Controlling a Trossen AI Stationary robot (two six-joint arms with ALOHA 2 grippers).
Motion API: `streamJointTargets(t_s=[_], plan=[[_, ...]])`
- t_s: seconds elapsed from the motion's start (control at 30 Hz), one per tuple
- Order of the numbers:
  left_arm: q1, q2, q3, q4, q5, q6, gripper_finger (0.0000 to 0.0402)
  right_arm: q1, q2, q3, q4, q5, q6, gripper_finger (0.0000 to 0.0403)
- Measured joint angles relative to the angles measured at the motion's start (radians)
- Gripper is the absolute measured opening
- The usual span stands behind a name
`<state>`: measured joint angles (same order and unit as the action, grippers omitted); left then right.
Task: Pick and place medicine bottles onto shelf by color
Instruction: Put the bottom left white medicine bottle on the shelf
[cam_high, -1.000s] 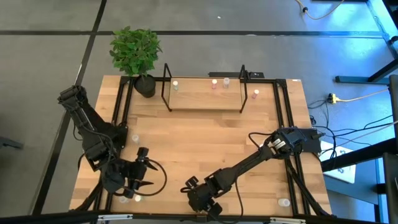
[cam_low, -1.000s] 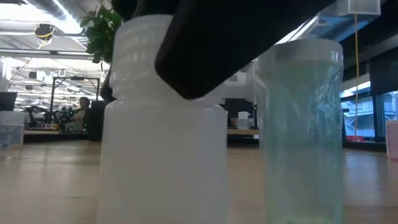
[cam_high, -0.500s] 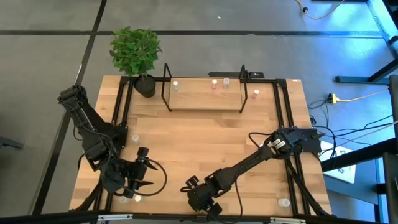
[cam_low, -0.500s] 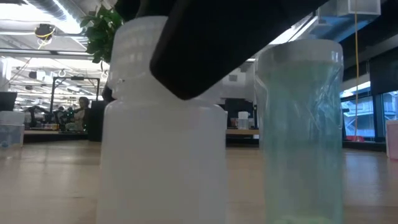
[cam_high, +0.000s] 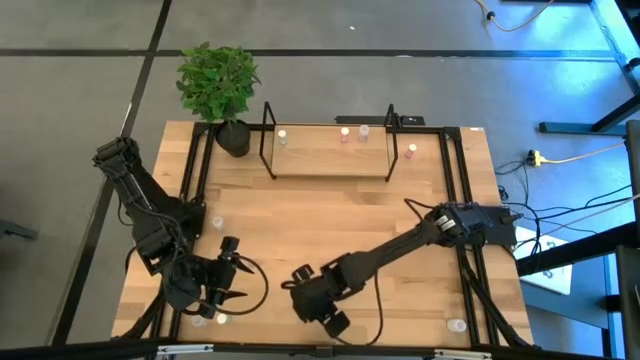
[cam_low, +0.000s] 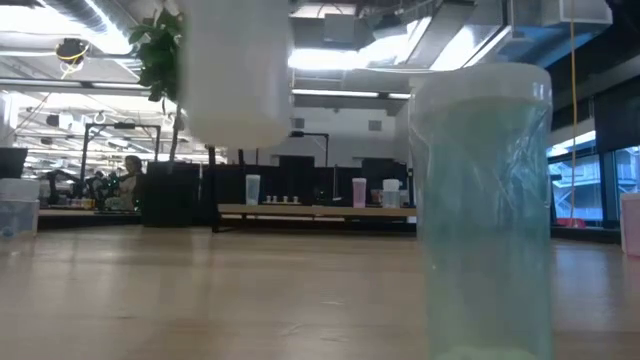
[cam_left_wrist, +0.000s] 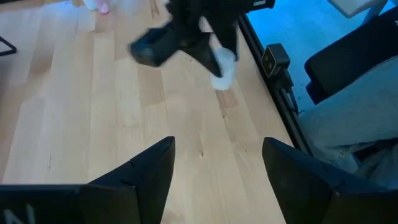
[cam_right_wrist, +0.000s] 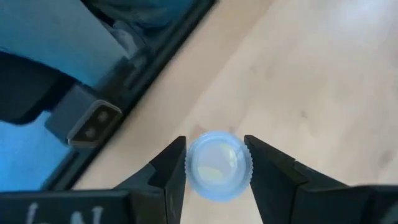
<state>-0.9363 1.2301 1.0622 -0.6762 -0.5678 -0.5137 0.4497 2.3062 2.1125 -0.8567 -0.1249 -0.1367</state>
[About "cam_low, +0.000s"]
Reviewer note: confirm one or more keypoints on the black trapezoid box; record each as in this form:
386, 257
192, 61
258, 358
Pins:
12, 162

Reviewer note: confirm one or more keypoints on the green leafy plant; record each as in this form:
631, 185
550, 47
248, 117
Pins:
160, 55

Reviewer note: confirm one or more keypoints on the black robot rig frame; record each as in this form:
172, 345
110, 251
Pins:
86, 150

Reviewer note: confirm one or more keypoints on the wooden shelf board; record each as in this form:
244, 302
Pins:
310, 210

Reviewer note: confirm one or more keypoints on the red object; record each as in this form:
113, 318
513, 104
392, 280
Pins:
570, 223

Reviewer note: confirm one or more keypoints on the pink pill bottle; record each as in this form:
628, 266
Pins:
359, 194
631, 225

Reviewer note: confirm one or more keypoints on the wide white opaque bottle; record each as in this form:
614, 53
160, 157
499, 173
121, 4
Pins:
235, 75

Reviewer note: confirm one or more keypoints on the green tinted pill bottle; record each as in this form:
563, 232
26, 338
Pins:
252, 191
485, 225

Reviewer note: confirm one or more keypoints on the black plant pot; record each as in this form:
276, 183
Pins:
170, 195

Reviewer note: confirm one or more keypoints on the clear bottle blue pills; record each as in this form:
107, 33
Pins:
391, 195
20, 210

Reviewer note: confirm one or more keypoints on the person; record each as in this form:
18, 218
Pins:
131, 185

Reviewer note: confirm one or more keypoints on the black round ceiling device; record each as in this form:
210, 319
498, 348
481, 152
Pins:
71, 50

